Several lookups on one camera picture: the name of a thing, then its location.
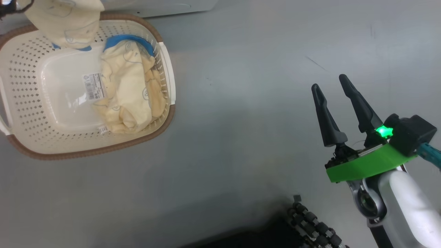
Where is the white front-load washing machine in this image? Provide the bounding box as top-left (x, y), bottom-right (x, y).
top-left (100, 0), bottom-right (219, 18)

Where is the cream laundry basket brown rim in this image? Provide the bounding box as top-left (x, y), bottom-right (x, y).
top-left (0, 13), bottom-right (176, 161)

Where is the thin black left gripper cable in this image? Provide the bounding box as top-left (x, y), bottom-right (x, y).
top-left (0, 0), bottom-right (35, 19)

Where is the teal right camera cable connector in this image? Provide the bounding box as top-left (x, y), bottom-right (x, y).
top-left (415, 142), bottom-right (441, 170)

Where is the cream blue-trimmed baby garment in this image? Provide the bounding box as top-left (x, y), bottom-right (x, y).
top-left (17, 0), bottom-right (105, 51)
top-left (91, 34), bottom-right (166, 135)

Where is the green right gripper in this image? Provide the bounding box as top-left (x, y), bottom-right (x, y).
top-left (311, 74), bottom-right (417, 183)

